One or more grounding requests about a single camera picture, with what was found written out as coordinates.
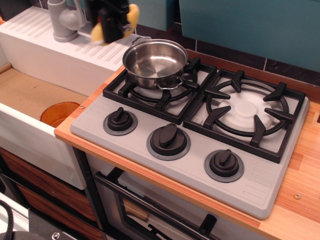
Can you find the black oven door handle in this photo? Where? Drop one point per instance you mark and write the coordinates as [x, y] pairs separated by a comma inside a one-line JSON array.
[[111, 182]]

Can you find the white right burner cap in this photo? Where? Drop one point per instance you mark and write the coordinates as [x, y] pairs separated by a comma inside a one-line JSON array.
[[244, 106]]

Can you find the grey toy faucet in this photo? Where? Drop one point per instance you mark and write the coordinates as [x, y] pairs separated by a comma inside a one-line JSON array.
[[65, 22]]

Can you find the toy oven door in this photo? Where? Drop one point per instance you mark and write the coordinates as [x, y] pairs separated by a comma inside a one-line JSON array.
[[146, 212]]

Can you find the black stove knob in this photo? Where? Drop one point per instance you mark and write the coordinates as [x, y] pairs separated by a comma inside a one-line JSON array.
[[120, 122], [168, 143], [224, 166]]

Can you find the yellow stuffed duck toy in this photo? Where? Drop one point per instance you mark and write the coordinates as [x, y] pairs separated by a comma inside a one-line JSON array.
[[96, 34]]

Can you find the wooden drawer fronts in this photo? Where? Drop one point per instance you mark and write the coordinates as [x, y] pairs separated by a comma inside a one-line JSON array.
[[56, 201]]

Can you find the grey toy stove top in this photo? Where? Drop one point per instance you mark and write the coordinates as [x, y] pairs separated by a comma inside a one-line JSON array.
[[254, 193]]

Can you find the orange plastic sink drain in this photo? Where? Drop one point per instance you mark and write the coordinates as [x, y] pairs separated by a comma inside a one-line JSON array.
[[57, 113]]

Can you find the black burner grate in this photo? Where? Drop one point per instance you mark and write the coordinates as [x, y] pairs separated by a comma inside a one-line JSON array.
[[269, 144], [170, 105]]

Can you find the black right stove knob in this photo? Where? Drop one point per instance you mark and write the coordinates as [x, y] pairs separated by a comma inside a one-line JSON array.
[[224, 166]]

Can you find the black left burner grate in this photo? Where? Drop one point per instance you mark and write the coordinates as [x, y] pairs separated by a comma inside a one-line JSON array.
[[170, 105]]

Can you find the stainless steel pot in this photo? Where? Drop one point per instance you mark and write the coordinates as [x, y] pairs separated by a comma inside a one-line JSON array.
[[155, 64]]

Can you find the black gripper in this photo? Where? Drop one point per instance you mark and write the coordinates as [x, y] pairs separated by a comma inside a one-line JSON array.
[[114, 23]]

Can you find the black right burner grate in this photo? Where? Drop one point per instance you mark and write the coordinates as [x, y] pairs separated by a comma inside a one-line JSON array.
[[269, 144]]

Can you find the white toy sink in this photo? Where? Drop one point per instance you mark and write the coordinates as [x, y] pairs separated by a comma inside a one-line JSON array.
[[37, 72]]

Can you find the black left stove knob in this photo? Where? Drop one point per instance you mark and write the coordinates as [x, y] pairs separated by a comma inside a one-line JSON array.
[[120, 122]]

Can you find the black middle stove knob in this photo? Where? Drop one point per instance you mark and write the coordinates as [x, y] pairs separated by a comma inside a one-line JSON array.
[[168, 143]]

